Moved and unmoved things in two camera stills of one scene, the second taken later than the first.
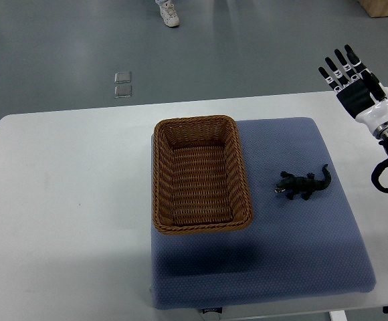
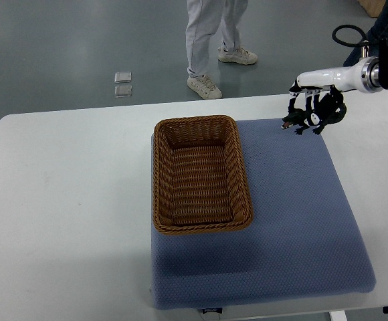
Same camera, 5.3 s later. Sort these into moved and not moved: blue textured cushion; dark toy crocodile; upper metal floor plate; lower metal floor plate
Moved: dark toy crocodile
Not moved: blue textured cushion; lower metal floor plate; upper metal floor plate
